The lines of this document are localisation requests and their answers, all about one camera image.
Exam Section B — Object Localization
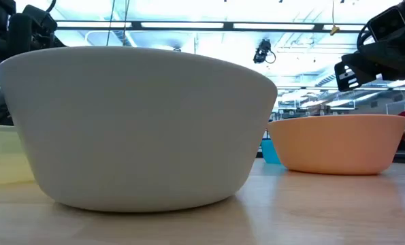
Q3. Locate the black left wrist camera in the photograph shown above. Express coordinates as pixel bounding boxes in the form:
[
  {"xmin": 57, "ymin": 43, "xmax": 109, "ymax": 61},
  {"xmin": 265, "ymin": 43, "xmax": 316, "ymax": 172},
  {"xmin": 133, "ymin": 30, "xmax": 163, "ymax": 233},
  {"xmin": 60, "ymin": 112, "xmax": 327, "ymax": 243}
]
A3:
[{"xmin": 20, "ymin": 3, "xmax": 59, "ymax": 37}]

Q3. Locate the pale yellow bowl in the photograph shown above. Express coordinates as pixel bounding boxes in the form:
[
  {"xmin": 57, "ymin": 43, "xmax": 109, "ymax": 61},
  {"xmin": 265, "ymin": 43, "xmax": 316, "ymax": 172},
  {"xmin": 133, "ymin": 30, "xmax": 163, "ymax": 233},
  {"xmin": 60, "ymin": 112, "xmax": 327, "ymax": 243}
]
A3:
[{"xmin": 0, "ymin": 124, "xmax": 35, "ymax": 186}]

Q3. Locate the large white bowl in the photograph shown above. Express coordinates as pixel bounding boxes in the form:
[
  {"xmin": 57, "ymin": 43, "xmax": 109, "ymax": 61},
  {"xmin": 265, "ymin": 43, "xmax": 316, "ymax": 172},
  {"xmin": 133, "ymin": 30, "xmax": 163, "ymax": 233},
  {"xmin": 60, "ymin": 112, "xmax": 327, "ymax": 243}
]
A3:
[{"xmin": 0, "ymin": 46, "xmax": 278, "ymax": 214}]

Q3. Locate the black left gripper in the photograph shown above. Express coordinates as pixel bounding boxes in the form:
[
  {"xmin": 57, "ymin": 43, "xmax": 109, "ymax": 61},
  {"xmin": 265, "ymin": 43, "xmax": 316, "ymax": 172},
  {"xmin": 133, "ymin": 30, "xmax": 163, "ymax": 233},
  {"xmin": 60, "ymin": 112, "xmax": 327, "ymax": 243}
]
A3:
[{"xmin": 7, "ymin": 12, "xmax": 67, "ymax": 52}]

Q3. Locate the yellow hanging tag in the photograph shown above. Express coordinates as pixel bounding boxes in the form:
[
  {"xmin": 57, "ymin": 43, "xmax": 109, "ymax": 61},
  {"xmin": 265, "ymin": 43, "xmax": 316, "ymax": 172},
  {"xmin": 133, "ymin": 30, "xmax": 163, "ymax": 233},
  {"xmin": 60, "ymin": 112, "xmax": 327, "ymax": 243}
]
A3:
[{"xmin": 329, "ymin": 0, "xmax": 340, "ymax": 36}]

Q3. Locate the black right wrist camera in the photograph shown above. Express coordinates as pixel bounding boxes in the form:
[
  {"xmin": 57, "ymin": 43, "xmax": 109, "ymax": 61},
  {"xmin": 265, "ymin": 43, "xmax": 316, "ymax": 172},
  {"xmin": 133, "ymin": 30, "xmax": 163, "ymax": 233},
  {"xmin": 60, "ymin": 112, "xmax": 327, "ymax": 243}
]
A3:
[{"xmin": 367, "ymin": 5, "xmax": 405, "ymax": 42}]

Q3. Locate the orange bowl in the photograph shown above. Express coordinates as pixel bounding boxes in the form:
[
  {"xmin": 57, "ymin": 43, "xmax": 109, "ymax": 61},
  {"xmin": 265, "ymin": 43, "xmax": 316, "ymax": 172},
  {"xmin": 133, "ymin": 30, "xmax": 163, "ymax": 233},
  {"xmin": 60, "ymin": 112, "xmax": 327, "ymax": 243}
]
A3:
[{"xmin": 267, "ymin": 114, "xmax": 405, "ymax": 176}]

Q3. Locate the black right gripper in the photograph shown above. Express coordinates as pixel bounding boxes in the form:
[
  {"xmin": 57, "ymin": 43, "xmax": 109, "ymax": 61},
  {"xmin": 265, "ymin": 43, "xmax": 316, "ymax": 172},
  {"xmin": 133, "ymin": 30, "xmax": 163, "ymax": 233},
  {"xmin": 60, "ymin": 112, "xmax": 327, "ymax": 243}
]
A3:
[{"xmin": 334, "ymin": 22, "xmax": 405, "ymax": 93}]

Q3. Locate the black overhead frame beam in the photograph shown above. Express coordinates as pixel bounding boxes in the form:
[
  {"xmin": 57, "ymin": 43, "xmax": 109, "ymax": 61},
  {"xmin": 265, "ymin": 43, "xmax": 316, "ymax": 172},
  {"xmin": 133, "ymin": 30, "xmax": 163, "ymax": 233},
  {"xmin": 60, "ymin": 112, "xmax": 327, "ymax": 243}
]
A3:
[{"xmin": 54, "ymin": 20, "xmax": 367, "ymax": 33}]

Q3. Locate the blue bowl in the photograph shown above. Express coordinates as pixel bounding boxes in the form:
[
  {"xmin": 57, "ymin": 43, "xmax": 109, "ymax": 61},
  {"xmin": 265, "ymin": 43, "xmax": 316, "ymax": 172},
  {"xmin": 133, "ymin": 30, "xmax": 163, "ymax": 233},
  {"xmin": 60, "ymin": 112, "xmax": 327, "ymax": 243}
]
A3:
[{"xmin": 260, "ymin": 138, "xmax": 282, "ymax": 165}]

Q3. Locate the black overhead camera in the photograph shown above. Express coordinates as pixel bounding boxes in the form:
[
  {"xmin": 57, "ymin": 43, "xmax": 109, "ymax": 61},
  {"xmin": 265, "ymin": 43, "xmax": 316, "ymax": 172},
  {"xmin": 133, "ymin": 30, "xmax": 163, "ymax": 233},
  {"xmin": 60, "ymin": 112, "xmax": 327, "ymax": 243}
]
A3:
[{"xmin": 253, "ymin": 38, "xmax": 277, "ymax": 65}]

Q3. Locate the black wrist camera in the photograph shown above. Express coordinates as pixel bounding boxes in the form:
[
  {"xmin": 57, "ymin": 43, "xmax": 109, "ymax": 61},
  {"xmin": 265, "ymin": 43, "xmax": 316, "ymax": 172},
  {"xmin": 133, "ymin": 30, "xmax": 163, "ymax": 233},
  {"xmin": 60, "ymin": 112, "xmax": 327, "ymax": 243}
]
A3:
[
  {"xmin": 367, "ymin": 5, "xmax": 405, "ymax": 42},
  {"xmin": 20, "ymin": 3, "xmax": 59, "ymax": 37}
]

